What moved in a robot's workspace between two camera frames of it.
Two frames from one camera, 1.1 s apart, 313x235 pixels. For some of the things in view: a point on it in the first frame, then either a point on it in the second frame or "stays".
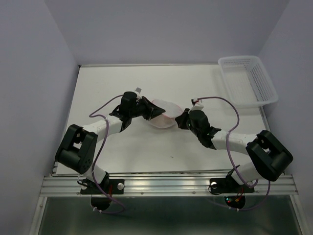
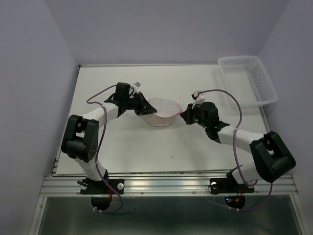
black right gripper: x=181 y=119 → x=188 y=113
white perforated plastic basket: x=246 y=82 stays
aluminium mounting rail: x=285 y=185 stays
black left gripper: x=151 y=110 → x=144 y=107
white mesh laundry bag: x=167 y=119 stays
